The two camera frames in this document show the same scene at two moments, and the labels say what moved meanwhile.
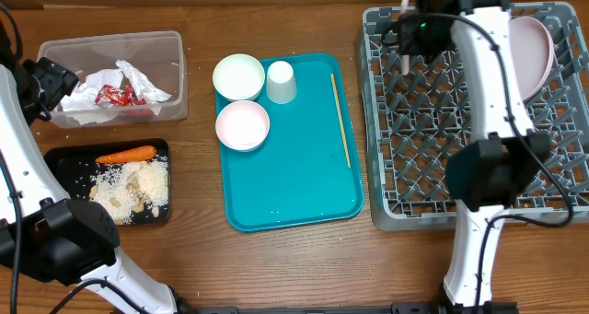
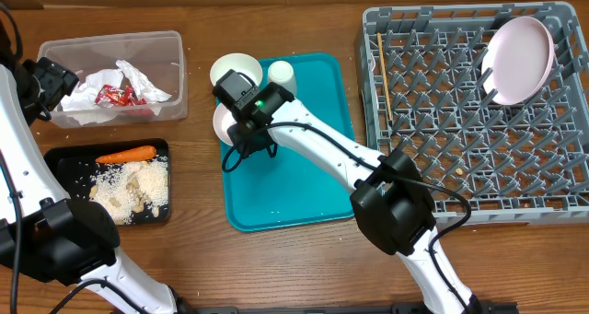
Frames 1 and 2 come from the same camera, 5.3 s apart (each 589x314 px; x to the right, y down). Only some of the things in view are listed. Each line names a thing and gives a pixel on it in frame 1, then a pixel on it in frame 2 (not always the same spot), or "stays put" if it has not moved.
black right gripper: (415, 45) -> (256, 140)
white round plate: (532, 55) stays put
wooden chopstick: (340, 119) -> (380, 42)
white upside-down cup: (281, 84) stays put
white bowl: (238, 77) stays put
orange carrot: (138, 154) stays put
